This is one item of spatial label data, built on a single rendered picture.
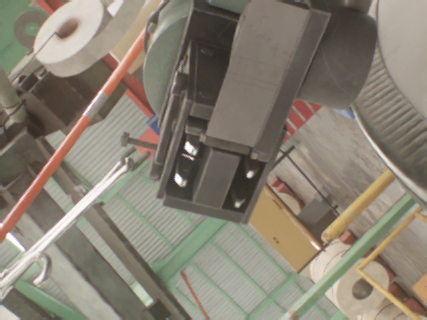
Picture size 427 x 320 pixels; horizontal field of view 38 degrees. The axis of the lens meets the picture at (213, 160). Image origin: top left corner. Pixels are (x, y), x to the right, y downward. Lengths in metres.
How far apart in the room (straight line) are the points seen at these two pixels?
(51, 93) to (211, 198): 0.83
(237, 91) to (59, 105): 0.88
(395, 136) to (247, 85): 0.15
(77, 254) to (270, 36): 0.90
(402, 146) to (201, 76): 0.17
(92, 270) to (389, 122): 0.84
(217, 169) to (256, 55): 0.10
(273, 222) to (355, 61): 10.09
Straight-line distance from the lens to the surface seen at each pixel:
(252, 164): 0.48
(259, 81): 0.43
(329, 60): 0.44
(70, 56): 1.14
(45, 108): 1.27
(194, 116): 0.47
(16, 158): 1.23
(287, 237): 10.73
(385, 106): 0.56
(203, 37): 0.55
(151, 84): 0.60
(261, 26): 0.41
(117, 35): 1.16
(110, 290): 1.28
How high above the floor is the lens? 1.47
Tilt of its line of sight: 2 degrees down
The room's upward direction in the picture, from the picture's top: 134 degrees counter-clockwise
